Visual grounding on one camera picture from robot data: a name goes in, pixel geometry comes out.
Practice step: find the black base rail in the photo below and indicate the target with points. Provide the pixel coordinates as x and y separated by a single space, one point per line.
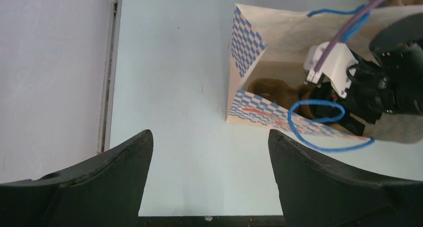
212 221

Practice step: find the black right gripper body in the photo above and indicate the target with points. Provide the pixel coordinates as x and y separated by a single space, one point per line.
368 97

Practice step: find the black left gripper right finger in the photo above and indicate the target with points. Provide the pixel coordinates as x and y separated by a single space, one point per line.
316 190

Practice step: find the blue checkered paper bag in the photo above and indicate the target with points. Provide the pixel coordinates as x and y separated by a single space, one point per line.
272 43

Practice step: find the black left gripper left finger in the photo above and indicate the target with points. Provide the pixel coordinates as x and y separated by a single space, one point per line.
103 191

